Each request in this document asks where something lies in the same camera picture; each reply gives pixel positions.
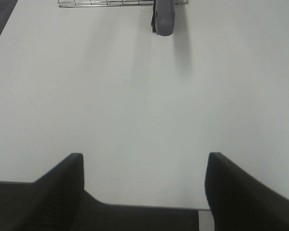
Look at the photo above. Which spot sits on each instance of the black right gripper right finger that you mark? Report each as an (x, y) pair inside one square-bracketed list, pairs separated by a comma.
[(239, 202)]

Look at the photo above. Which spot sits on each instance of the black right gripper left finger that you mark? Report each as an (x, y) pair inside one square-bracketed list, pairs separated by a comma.
[(58, 201)]

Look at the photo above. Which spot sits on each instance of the chrome wire dish rack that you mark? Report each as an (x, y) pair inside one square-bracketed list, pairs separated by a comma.
[(103, 3)]

